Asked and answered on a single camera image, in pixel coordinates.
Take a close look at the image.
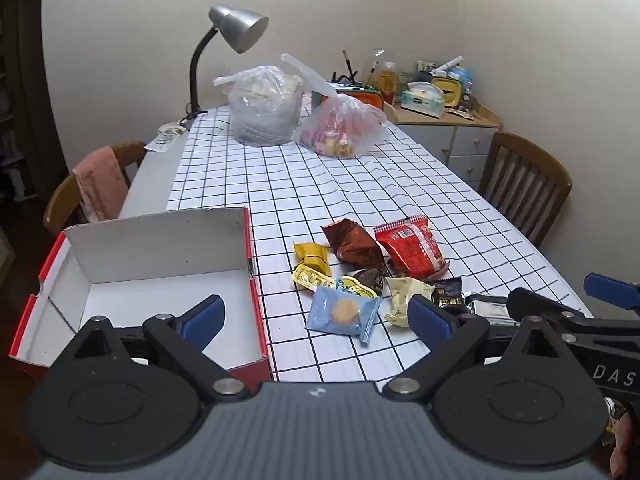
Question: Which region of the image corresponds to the red snack bag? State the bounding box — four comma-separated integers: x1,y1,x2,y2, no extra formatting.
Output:
374,215,448,281

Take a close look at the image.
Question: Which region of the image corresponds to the clear plastic bag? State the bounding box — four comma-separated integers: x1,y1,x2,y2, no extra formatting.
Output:
212,64,306,148

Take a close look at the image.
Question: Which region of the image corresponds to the brown foil snack bag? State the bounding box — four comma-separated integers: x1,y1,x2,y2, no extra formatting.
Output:
320,218,391,278

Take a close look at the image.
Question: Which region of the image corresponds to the pink plastic bag of sweets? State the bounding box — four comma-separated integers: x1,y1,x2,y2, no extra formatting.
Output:
280,52,392,159

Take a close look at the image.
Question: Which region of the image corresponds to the pink towel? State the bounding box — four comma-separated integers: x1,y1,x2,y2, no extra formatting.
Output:
72,146,131,223

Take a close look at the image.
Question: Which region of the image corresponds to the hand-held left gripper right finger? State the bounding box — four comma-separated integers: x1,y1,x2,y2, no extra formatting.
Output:
382,294,596,403

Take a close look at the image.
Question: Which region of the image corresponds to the red and white cardboard box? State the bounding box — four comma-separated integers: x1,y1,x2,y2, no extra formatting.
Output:
7,206,273,386

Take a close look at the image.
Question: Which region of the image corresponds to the blue biscuit packet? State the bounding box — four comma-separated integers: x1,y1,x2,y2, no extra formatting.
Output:
304,286,383,346

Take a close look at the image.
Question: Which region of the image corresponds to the dark brown triangular snack packet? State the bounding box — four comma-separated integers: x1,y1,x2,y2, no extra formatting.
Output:
352,267,396,296

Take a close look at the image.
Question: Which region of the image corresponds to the tissue box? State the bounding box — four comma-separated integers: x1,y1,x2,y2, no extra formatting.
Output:
400,81,446,120

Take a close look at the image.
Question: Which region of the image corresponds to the cream snack packet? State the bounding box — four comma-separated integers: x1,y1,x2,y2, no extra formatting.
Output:
382,276,435,330

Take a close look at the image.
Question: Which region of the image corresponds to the yellow cartoon jelly packet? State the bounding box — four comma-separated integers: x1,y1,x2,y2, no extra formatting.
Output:
291,263,378,301

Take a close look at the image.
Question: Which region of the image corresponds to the clear plastic bottle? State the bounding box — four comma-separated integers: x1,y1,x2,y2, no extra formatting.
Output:
372,49,401,106

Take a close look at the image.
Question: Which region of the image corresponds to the silver and black snack packet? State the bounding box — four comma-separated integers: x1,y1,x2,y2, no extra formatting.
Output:
462,292,521,328

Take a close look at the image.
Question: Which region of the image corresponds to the yellow snack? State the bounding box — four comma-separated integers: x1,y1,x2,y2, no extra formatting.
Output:
293,241,331,277

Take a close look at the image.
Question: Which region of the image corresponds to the silver desk lamp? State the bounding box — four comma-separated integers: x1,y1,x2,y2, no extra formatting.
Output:
179,6,270,131

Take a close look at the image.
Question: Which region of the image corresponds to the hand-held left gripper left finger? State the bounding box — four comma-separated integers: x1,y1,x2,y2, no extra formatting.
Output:
47,294,251,403

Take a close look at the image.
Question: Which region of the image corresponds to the dark shelf unit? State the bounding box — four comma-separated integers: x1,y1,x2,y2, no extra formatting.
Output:
0,0,51,201

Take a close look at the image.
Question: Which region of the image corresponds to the black brush stand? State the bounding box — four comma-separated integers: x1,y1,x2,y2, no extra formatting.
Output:
327,50,361,83

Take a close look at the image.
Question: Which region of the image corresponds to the grey drawer cabinet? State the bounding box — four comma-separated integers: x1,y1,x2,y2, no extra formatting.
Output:
385,102,502,193

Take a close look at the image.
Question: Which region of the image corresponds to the wooden chair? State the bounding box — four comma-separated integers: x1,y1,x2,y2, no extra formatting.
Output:
42,141,148,236
479,131,573,248

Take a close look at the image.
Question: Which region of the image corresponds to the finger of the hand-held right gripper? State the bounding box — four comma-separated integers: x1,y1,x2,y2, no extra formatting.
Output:
584,272,640,318
506,287,640,341

